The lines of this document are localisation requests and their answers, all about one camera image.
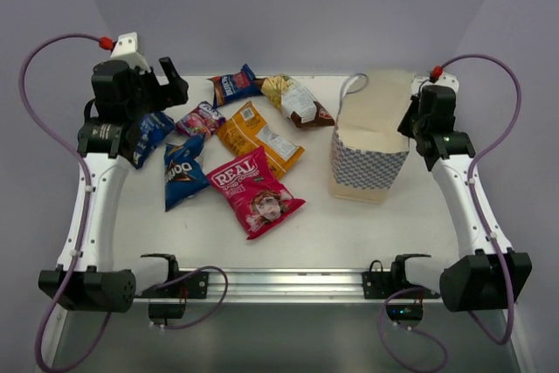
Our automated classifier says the blue checkered paper bag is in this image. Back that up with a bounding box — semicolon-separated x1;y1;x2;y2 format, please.
329;69;415;204

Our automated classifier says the pink Real crisps bag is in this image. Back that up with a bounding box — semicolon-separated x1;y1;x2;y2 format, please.
207;147;306;240

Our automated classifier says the purple candy bag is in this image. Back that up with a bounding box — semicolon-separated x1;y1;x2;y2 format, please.
175;101;226;141

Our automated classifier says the blue Doritos bag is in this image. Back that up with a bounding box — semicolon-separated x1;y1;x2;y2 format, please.
164;135;210;211

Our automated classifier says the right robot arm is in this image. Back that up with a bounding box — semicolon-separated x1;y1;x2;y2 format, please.
389;85;532;312

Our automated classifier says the gold brown snack bag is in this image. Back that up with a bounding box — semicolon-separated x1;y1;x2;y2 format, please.
260;73;335;129

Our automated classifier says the aluminium mounting rail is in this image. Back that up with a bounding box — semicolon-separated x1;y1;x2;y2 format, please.
130;268;442;304

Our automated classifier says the blue Burts crisps bag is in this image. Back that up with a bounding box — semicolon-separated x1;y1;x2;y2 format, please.
209;64;262;107

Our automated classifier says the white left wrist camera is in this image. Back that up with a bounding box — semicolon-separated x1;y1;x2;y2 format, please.
110;31;149;71

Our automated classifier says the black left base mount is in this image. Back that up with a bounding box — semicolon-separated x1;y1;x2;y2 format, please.
140;271;209;325

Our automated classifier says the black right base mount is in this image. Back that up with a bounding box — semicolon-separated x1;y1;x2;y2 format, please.
362;259;424;327

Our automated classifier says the dark blue popcorn bag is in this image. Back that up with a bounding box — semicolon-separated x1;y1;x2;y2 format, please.
130;111;175;169

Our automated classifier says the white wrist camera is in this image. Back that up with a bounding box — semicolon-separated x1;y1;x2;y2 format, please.
110;31;149;71
428;71;459;93

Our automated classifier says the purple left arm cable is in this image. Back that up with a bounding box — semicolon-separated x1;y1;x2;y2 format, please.
17;33;113;373

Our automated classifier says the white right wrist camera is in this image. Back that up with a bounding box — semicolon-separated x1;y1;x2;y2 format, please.
428;71;459;93

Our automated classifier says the orange potato chips bag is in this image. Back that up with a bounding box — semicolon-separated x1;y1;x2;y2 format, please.
216;101;305;179

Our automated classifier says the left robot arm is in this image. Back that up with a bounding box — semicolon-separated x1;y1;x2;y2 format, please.
38;57;189;313

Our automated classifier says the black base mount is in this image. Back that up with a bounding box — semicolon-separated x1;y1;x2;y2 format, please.
140;271;209;325
362;259;424;327

